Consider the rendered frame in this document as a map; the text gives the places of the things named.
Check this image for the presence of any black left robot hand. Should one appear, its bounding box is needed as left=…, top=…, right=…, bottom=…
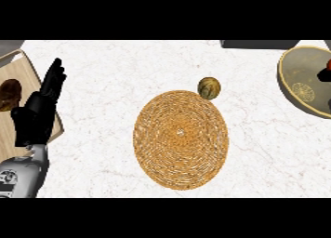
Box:
left=11, top=57, right=68, bottom=148

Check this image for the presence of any round woven straw placemat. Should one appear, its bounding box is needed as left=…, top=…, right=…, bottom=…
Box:
left=132, top=89, right=231, bottom=192

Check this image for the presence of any grey bowl with yellow rim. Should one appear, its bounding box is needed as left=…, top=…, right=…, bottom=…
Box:
left=276, top=46, right=331, bottom=120

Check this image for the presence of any pale wooden cutting board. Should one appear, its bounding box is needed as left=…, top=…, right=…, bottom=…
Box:
left=0, top=48, right=67, bottom=175

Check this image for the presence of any brown bread loaf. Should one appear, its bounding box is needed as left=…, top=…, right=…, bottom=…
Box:
left=0, top=78, right=24, bottom=112

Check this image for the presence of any grey block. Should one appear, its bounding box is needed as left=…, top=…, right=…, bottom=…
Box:
left=0, top=39, right=27, bottom=63

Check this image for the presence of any olive yellow round fruit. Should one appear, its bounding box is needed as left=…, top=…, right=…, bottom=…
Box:
left=197, top=76, right=223, bottom=101

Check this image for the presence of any dark grey flat appliance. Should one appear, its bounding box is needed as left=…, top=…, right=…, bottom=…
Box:
left=220, top=39, right=302, bottom=50

